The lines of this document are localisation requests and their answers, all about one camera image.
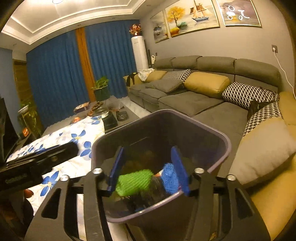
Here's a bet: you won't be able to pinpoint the green foam net sleeve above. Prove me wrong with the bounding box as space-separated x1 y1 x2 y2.
115 169 154 197

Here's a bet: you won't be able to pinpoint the blue foam net sleeve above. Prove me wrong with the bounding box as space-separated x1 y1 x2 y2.
161 163 180 194

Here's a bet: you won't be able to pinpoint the dark plastic trash bin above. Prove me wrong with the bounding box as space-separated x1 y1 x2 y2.
92 109 231 240

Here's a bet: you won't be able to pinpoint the black television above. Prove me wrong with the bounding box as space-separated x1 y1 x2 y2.
1 98 19 165

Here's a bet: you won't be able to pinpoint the orange glowing device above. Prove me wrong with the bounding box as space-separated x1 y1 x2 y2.
22 128 30 138

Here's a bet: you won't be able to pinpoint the plant on tv stand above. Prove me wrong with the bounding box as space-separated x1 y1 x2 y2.
18 97 45 140

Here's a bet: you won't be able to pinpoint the floral white blue tablecloth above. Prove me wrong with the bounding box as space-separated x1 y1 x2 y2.
1 116 105 211

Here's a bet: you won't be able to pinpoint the grey white near cushion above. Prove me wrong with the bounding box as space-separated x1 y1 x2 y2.
229 118 295 188

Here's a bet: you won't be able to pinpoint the yellow sofa armrest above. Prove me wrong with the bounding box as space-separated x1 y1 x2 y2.
244 91 295 240

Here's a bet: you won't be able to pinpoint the box on coffee table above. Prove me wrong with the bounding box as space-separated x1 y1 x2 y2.
73 102 90 114

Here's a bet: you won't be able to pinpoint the blue curtains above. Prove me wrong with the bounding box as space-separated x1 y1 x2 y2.
26 20 139 127

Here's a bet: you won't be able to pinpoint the houndstooth patterned cushion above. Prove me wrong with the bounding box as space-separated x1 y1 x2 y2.
243 100 282 136

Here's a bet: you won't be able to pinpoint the grey sectional sofa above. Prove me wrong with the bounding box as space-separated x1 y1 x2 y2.
123 55 282 176

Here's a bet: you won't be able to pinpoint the black white patterned cushion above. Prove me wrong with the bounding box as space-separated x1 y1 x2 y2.
222 82 280 109

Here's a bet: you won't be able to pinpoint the yellow cushion middle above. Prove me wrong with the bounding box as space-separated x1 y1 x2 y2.
184 72 231 99

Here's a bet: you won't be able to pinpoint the yellow cushion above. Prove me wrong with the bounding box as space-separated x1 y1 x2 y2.
145 70 167 83
184 72 231 99

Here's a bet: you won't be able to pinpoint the grey flat cushion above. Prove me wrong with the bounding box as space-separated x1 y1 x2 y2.
146 79 182 93

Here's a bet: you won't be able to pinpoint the potted green plant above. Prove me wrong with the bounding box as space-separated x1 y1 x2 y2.
92 76 110 102

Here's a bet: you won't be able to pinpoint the far patterned cushion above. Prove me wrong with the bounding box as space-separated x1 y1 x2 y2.
163 69 192 83

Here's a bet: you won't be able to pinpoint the far yellow cushion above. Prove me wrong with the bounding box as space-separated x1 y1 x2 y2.
145 70 167 83

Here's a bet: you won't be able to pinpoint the white cloth on sofa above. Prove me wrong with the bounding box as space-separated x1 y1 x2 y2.
137 68 154 82

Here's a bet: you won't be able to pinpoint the white standing air conditioner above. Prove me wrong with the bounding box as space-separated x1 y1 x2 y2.
131 36 149 72

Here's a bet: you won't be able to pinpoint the orange curtain strip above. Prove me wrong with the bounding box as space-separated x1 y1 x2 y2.
75 28 96 102

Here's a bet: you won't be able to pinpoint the small left painting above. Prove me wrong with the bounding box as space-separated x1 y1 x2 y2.
151 11 169 43

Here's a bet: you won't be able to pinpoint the sailboat tree painting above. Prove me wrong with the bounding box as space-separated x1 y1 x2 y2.
164 0 220 38

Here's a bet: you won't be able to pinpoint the golden flower ornament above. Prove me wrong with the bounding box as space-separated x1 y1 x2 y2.
129 24 142 37

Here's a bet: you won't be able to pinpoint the right framed painting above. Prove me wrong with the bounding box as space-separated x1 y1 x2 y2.
216 0 261 27

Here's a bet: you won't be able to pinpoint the white charging cable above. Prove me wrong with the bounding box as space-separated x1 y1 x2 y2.
274 49 296 98

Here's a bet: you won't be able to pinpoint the wall socket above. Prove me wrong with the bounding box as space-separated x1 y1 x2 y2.
272 45 278 53

